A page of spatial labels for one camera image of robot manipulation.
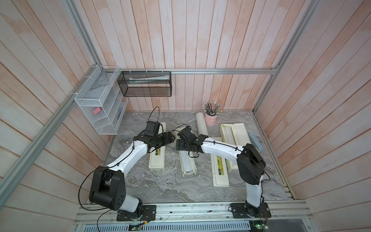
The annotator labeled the thick plastic wrap roll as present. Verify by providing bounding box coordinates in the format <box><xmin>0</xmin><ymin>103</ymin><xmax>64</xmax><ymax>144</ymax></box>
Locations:
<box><xmin>196</xmin><ymin>112</ymin><xmax>208</xmax><ymax>136</ymax></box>

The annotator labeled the cream dispenser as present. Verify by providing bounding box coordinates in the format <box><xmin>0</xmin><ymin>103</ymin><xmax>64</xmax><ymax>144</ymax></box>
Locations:
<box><xmin>174</xmin><ymin>124</ymin><xmax>197</xmax><ymax>177</ymax></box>
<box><xmin>148</xmin><ymin>122</ymin><xmax>167</xmax><ymax>171</ymax></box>

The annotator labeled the thin plastic wrap roll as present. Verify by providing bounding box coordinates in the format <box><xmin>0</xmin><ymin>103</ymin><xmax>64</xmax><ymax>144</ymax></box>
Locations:
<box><xmin>180</xmin><ymin>151</ymin><xmax>196</xmax><ymax>174</ymax></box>

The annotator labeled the cream dispenser lid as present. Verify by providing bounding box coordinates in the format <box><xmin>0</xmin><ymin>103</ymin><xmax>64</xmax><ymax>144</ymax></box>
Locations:
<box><xmin>234</xmin><ymin>123</ymin><xmax>251</xmax><ymax>146</ymax></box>
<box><xmin>210</xmin><ymin>154</ymin><xmax>230</xmax><ymax>187</ymax></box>

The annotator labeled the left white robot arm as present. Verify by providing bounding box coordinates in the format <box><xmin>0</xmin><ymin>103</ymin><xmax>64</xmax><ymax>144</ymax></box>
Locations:
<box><xmin>89</xmin><ymin>121</ymin><xmax>175</xmax><ymax>213</ymax></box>

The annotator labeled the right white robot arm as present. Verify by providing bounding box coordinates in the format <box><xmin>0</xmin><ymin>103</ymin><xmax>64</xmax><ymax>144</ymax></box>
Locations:
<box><xmin>176</xmin><ymin>126</ymin><xmax>266</xmax><ymax>209</ymax></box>

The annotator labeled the pink pencil cup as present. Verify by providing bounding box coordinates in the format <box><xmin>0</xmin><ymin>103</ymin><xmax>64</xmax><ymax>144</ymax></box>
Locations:
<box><xmin>205</xmin><ymin>114</ymin><xmax>217</xmax><ymax>126</ymax></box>

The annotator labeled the bundle of pencils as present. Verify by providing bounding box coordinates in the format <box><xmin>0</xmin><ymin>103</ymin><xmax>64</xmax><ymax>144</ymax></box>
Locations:
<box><xmin>203</xmin><ymin>101</ymin><xmax>222</xmax><ymax>117</ymax></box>

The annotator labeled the blue stapler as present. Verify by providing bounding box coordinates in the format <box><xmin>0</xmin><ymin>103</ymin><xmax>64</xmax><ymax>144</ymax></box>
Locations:
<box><xmin>248</xmin><ymin>131</ymin><xmax>264</xmax><ymax>153</ymax></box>

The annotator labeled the pink eraser block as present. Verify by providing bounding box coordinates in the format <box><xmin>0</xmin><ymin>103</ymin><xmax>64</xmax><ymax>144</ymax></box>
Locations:
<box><xmin>92</xmin><ymin>107</ymin><xmax>102</xmax><ymax>115</ymax></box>

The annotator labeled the black wire basket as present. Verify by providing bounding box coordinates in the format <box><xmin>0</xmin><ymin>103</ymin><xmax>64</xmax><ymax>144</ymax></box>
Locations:
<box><xmin>117</xmin><ymin>71</ymin><xmax>173</xmax><ymax>97</ymax></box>

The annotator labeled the white wire shelf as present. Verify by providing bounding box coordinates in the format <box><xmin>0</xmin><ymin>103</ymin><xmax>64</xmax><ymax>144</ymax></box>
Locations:
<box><xmin>74</xmin><ymin>65</ymin><xmax>128</xmax><ymax>135</ymax></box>

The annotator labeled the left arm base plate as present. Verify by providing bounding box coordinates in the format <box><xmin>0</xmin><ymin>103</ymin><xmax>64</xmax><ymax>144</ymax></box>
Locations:
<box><xmin>117</xmin><ymin>205</ymin><xmax>157</xmax><ymax>222</ymax></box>

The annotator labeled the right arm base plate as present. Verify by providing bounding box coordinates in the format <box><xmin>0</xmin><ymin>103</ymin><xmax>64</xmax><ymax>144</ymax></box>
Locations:
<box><xmin>230</xmin><ymin>202</ymin><xmax>271</xmax><ymax>219</ymax></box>

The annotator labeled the aluminium front rail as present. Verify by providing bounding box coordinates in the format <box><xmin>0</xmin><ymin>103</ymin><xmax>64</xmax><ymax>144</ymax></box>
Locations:
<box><xmin>74</xmin><ymin>200</ymin><xmax>314</xmax><ymax>225</ymax></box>

